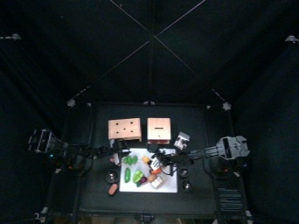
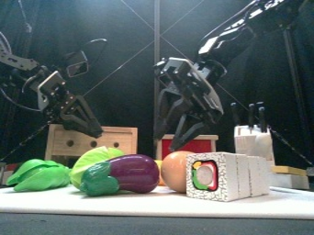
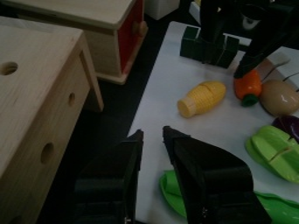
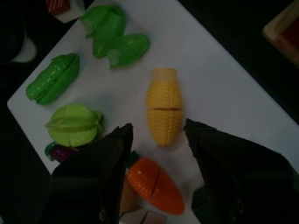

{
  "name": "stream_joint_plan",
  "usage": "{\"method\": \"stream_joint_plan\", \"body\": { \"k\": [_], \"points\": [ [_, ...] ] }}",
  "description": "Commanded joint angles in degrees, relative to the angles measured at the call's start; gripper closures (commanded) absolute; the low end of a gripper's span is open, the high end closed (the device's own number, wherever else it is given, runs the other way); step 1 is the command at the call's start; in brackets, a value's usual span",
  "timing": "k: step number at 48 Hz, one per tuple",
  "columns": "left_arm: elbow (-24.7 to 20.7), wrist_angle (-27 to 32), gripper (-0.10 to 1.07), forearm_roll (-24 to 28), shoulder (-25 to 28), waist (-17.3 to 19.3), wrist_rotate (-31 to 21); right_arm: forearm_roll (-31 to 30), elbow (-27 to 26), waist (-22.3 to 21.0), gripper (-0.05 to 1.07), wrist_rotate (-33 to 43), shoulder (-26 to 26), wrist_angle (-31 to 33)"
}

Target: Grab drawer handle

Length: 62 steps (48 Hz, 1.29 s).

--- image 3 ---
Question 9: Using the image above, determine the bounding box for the dark green segmented toy block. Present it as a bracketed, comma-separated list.
[179, 25, 241, 70]

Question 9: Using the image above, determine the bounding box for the light green toy cabbage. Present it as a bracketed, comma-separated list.
[245, 124, 299, 185]

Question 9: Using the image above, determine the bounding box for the beige toy egg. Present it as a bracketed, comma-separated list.
[258, 79, 299, 117]

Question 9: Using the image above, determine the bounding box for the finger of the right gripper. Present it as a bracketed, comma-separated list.
[199, 0, 227, 65]
[232, 27, 291, 80]

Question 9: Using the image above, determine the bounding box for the yellow toy corn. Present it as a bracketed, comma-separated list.
[176, 80, 228, 119]

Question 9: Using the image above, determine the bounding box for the wooden box with round holes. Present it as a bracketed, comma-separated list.
[0, 16, 106, 224]

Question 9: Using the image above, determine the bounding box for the orange toy carrot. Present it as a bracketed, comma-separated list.
[232, 69, 263, 108]

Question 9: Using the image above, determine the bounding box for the white cutting board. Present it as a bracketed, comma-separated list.
[127, 20, 299, 224]

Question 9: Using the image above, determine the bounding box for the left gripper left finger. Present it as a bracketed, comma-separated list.
[74, 129, 146, 224]

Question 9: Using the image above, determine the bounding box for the purple toy eggplant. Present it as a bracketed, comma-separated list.
[271, 114, 299, 144]

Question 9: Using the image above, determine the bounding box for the white toy knife block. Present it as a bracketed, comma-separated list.
[144, 0, 182, 21]

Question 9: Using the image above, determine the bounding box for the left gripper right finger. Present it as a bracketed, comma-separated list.
[162, 125, 274, 224]

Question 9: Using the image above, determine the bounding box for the green toy pepper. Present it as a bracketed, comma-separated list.
[158, 170, 299, 224]

